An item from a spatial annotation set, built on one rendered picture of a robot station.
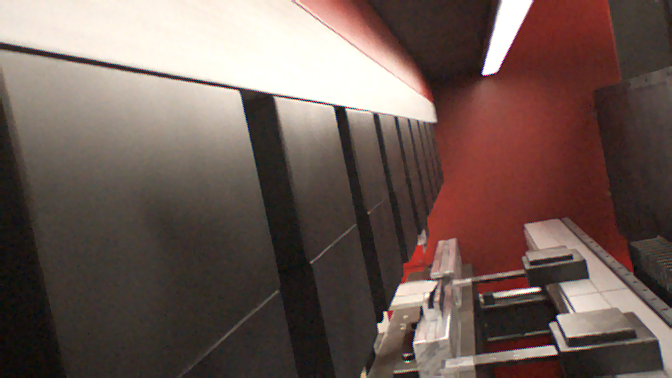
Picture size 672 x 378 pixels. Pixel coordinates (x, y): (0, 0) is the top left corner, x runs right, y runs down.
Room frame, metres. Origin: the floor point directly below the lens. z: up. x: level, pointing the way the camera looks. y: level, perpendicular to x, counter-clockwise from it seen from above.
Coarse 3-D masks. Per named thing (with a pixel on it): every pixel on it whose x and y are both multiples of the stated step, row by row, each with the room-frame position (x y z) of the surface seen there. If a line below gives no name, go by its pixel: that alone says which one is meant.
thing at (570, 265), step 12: (528, 252) 1.36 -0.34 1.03; (540, 252) 1.34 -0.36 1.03; (552, 252) 1.32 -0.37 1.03; (564, 252) 1.30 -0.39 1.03; (576, 252) 1.33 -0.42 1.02; (528, 264) 1.31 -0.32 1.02; (540, 264) 1.29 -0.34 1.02; (552, 264) 1.27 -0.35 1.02; (564, 264) 1.27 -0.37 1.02; (576, 264) 1.26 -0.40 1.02; (480, 276) 1.36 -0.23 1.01; (492, 276) 1.35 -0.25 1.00; (504, 276) 1.33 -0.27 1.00; (516, 276) 1.32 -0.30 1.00; (528, 276) 1.28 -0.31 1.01; (540, 276) 1.28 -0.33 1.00; (552, 276) 1.27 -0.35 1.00; (564, 276) 1.27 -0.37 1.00; (576, 276) 1.26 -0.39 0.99; (588, 276) 1.26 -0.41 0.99
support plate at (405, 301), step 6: (414, 282) 1.46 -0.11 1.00; (420, 282) 1.45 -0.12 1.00; (426, 282) 1.44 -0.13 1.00; (414, 294) 1.35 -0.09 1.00; (420, 294) 1.34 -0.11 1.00; (396, 300) 1.33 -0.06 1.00; (402, 300) 1.32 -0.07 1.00; (408, 300) 1.31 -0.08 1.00; (414, 300) 1.30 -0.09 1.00; (420, 300) 1.29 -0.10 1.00; (396, 306) 1.30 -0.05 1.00; (402, 306) 1.29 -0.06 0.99; (408, 306) 1.29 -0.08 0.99
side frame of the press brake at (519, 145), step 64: (576, 0) 2.11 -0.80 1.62; (512, 64) 2.15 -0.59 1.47; (576, 64) 2.11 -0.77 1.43; (448, 128) 2.19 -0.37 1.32; (512, 128) 2.16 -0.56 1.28; (576, 128) 2.12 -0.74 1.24; (448, 192) 2.20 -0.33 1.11; (512, 192) 2.16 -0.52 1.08; (576, 192) 2.13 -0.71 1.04; (512, 256) 2.17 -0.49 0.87
